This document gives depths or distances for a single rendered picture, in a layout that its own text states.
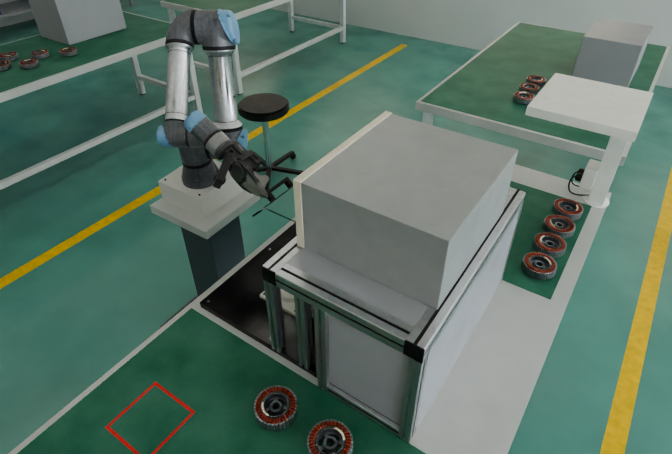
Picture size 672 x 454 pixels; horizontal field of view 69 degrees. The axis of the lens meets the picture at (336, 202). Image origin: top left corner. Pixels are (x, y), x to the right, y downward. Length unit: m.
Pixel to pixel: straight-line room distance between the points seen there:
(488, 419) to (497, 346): 0.24
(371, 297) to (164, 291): 1.85
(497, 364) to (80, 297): 2.19
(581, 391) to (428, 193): 1.61
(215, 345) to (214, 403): 0.19
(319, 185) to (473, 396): 0.72
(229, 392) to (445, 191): 0.79
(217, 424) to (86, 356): 1.38
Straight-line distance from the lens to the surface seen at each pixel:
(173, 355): 1.57
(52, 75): 3.73
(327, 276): 1.19
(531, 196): 2.21
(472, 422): 1.43
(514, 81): 3.32
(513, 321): 1.66
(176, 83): 1.81
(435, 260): 1.04
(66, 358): 2.73
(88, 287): 3.03
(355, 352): 1.23
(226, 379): 1.48
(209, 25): 1.83
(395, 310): 1.12
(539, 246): 1.91
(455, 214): 1.07
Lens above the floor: 1.95
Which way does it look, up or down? 36 degrees down
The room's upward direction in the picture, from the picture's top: straight up
